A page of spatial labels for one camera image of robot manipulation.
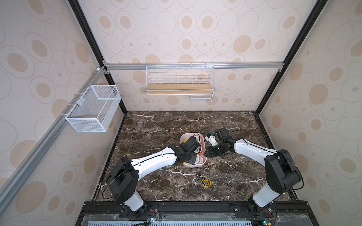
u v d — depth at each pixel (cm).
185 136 97
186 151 58
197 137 100
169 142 100
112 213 73
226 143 68
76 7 67
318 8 68
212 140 83
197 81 100
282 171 46
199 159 81
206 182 83
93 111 107
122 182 43
